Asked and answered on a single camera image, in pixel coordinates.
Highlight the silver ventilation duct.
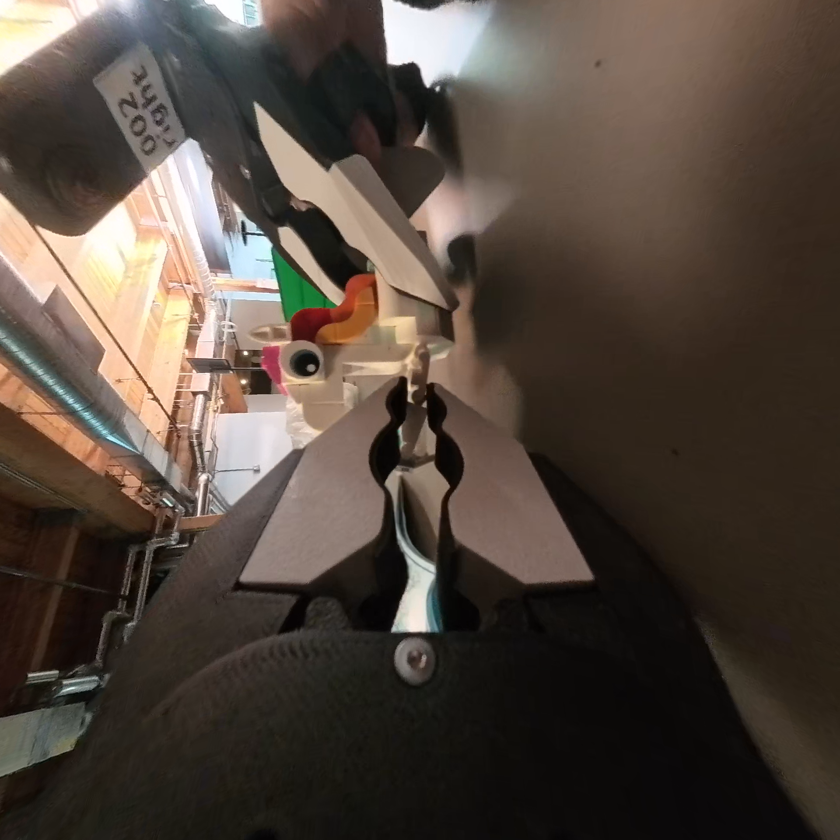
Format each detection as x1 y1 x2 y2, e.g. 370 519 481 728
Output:
0 252 168 483

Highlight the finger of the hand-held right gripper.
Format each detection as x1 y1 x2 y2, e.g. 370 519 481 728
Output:
272 202 370 299
252 104 460 343

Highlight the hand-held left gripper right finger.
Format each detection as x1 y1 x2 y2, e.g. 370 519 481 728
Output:
423 381 597 614

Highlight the person's right hand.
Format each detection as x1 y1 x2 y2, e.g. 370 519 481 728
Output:
261 0 389 158

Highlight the white lego unicorn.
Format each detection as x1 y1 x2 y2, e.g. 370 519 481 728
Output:
249 272 457 468

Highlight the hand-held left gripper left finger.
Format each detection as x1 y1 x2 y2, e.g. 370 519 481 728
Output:
238 377 411 614

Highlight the green plastic bin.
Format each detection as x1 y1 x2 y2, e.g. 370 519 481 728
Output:
271 246 343 324

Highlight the light blue cardboard box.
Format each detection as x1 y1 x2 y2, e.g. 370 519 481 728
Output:
392 478 448 632

